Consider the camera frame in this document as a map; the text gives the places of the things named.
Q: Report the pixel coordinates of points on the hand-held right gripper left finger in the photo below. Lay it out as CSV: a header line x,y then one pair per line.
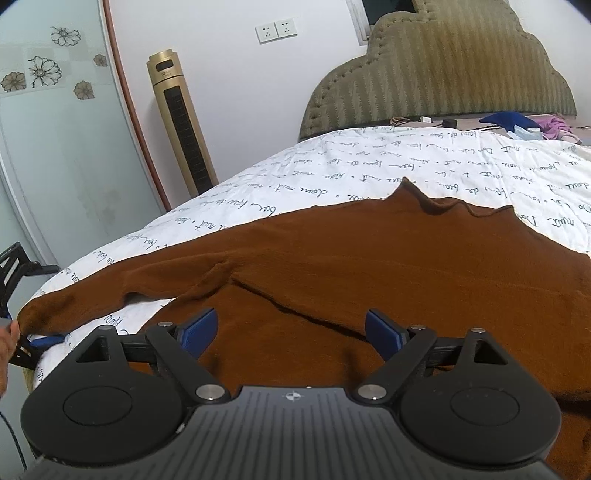
x,y
203,328

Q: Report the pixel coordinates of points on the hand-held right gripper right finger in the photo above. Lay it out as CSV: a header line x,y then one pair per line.
x,y
382,331

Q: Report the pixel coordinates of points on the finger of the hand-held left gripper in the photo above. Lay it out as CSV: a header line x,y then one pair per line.
x,y
44,342
18,265

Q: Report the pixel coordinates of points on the brown knit sweater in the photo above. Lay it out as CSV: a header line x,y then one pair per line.
x,y
323,258

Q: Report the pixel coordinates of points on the person's left hand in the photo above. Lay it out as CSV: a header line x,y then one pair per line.
x,y
6,350

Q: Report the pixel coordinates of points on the frosted floral glass door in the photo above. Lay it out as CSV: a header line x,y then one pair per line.
x,y
55,147

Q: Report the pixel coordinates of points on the white script-printed quilt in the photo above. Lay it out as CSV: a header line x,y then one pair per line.
x,y
323,161

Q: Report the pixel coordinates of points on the gold tower fan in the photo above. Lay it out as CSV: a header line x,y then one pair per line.
x,y
182,124

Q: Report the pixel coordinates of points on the black charger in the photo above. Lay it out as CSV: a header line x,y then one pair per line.
x,y
449,123

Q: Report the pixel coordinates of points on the light blue face mask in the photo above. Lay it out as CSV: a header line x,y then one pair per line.
x,y
524,133

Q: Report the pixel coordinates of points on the dark blue cloth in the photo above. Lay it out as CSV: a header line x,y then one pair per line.
x,y
505,119

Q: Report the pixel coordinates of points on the purple cloth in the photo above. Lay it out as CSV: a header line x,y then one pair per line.
x,y
554,125

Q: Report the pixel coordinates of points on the dark window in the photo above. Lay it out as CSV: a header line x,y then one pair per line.
x,y
371,10

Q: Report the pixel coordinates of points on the white wall socket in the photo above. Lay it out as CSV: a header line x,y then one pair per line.
x,y
266,33
286,28

